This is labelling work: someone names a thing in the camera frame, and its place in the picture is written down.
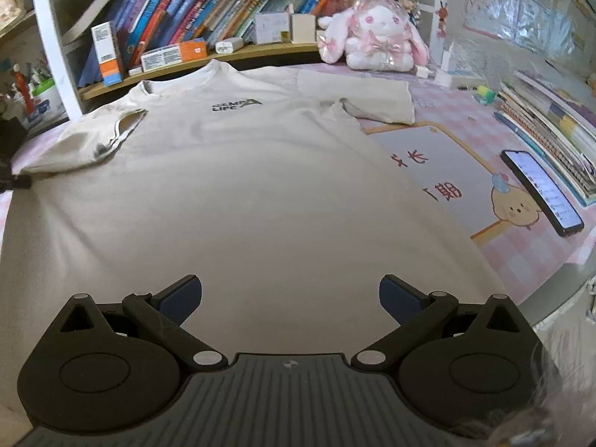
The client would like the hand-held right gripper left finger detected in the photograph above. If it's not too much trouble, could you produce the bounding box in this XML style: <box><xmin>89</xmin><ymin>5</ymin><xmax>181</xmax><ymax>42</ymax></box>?
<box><xmin>55</xmin><ymin>275</ymin><xmax>230</xmax><ymax>372</ymax></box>

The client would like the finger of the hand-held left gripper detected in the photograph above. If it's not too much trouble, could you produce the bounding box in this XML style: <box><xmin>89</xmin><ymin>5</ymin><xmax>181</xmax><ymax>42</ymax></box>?
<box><xmin>0</xmin><ymin>172</ymin><xmax>33</xmax><ymax>193</ymax></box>

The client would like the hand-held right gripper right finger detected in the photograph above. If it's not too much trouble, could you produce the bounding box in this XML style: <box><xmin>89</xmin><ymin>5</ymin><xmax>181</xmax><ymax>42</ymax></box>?
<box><xmin>349</xmin><ymin>275</ymin><xmax>532</xmax><ymax>372</ymax></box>

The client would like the beige t-shirt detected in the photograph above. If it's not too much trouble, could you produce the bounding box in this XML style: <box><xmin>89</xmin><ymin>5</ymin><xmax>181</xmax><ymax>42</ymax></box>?
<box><xmin>0</xmin><ymin>59</ymin><xmax>521</xmax><ymax>383</ymax></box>

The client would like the black bag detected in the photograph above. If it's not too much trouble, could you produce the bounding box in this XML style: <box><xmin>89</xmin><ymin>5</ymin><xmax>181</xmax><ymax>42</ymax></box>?
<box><xmin>0</xmin><ymin>118</ymin><xmax>27</xmax><ymax>169</ymax></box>

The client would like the white green plastic tub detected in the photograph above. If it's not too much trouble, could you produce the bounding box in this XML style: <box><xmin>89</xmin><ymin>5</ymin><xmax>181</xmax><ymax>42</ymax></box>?
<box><xmin>27</xmin><ymin>78</ymin><xmax>67</xmax><ymax>132</ymax></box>

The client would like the red tassel pen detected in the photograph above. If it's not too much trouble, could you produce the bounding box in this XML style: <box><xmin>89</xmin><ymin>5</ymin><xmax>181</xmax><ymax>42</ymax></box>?
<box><xmin>11</xmin><ymin>67</ymin><xmax>37</xmax><ymax>118</ymax></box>

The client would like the white wooden bookshelf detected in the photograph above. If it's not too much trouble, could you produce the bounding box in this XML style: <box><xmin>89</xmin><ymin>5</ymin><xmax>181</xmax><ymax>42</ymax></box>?
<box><xmin>25</xmin><ymin>0</ymin><xmax>452</xmax><ymax>119</ymax></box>

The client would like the tall white orange box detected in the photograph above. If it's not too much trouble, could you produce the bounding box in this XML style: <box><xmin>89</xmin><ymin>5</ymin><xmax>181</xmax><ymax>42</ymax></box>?
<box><xmin>90</xmin><ymin>22</ymin><xmax>125</xmax><ymax>88</ymax></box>

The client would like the black smartphone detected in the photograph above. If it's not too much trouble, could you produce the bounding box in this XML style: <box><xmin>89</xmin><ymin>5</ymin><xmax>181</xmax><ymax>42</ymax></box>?
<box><xmin>501</xmin><ymin>148</ymin><xmax>586</xmax><ymax>238</ymax></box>

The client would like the thick white paperback book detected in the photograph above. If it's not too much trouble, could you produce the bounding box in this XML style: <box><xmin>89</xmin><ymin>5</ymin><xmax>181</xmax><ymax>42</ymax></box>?
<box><xmin>60</xmin><ymin>0</ymin><xmax>118</xmax><ymax>48</ymax></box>

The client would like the person's fluffy sleeve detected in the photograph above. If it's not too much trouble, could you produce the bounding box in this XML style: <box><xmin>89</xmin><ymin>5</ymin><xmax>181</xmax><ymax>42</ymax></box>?
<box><xmin>524</xmin><ymin>326</ymin><xmax>596</xmax><ymax>447</ymax></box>

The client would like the orange white toothpaste box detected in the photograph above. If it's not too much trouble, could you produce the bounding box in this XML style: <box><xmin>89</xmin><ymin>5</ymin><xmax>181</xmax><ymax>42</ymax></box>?
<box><xmin>140</xmin><ymin>39</ymin><xmax>208</xmax><ymax>73</ymax></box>

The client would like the white power strip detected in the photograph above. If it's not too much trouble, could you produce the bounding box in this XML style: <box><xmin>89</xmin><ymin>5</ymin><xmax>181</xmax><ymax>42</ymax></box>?
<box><xmin>435</xmin><ymin>69</ymin><xmax>488</xmax><ymax>88</ymax></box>

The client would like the stack of notebooks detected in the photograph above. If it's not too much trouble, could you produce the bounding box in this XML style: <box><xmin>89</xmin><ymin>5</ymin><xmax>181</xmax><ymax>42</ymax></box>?
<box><xmin>492</xmin><ymin>69</ymin><xmax>596</xmax><ymax>206</ymax></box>

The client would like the white power adapter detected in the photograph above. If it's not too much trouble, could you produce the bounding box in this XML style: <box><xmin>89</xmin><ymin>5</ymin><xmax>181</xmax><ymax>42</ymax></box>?
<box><xmin>215</xmin><ymin>37</ymin><xmax>245</xmax><ymax>55</ymax></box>

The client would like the row of colourful books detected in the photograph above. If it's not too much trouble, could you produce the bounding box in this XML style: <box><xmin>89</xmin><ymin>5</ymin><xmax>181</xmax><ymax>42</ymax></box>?
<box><xmin>77</xmin><ymin>0</ymin><xmax>333</xmax><ymax>89</ymax></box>

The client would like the white pink plush rabbit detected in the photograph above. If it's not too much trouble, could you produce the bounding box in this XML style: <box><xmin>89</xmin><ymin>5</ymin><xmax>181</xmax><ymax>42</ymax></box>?
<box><xmin>317</xmin><ymin>0</ymin><xmax>429</xmax><ymax>72</ymax></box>

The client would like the white labelled card box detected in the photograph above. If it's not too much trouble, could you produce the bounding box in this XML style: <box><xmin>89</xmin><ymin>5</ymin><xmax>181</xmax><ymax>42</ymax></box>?
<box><xmin>254</xmin><ymin>11</ymin><xmax>292</xmax><ymax>44</ymax></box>

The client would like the beige pen holder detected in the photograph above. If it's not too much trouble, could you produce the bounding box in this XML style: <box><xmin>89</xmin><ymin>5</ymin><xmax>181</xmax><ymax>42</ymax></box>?
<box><xmin>291</xmin><ymin>12</ymin><xmax>318</xmax><ymax>43</ymax></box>

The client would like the pearl beaded crown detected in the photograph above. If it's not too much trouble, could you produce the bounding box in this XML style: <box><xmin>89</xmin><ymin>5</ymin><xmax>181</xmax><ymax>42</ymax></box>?
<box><xmin>362</xmin><ymin>0</ymin><xmax>422</xmax><ymax>25</ymax></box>

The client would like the red cartoon wall sticker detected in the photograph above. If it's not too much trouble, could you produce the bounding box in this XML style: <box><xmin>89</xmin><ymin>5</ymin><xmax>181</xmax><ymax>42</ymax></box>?
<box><xmin>435</xmin><ymin>1</ymin><xmax>451</xmax><ymax>39</ymax></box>

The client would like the wall poster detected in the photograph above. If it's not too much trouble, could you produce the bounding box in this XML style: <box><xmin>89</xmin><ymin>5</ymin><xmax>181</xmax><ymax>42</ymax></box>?
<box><xmin>465</xmin><ymin>0</ymin><xmax>596</xmax><ymax>82</ymax></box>

